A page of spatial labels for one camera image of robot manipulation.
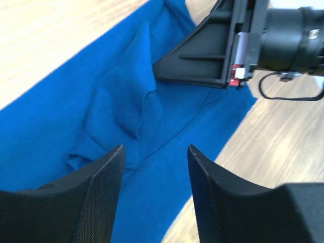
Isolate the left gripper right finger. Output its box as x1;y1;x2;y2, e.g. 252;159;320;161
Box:
187;145;323;242

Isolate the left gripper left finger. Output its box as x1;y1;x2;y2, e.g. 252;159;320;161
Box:
1;145;126;242

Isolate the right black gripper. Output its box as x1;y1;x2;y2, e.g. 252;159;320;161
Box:
152;1;323;89

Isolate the blue printed t shirt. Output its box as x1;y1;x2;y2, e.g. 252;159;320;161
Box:
1;1;256;242

